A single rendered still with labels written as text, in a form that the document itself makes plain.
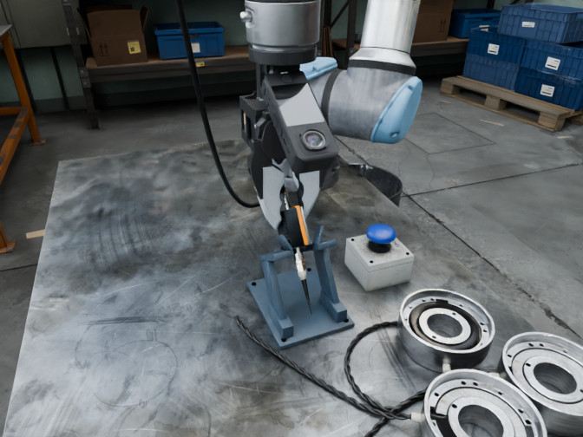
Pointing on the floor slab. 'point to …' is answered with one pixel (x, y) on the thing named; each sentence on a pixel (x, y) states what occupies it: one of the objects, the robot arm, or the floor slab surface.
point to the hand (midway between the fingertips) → (290, 219)
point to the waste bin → (382, 181)
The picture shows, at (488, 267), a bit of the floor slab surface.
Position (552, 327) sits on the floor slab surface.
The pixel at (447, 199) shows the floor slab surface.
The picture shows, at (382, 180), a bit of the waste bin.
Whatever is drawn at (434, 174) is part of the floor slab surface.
